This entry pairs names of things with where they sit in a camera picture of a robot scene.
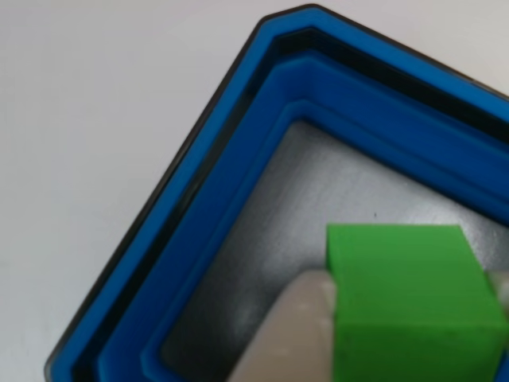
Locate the blue square box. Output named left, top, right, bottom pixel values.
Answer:
left=43, top=2, right=509, bottom=382

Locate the green cube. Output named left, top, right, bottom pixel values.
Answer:
left=325, top=224, right=507, bottom=382

